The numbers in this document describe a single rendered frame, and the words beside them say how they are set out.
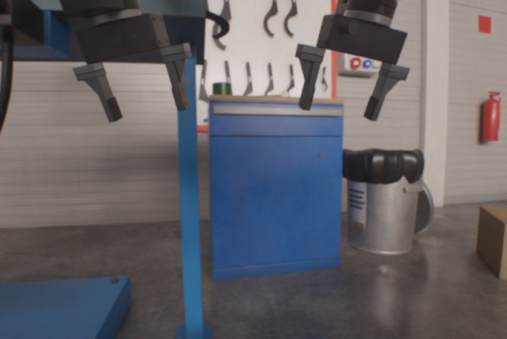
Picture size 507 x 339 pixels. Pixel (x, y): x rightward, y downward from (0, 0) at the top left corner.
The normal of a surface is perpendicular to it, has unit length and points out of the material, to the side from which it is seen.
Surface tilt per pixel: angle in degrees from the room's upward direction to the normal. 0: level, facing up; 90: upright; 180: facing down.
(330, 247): 90
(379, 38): 114
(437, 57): 90
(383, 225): 93
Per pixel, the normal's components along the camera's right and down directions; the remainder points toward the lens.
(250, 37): 0.18, 0.08
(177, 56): -0.07, 0.48
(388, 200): -0.25, 0.14
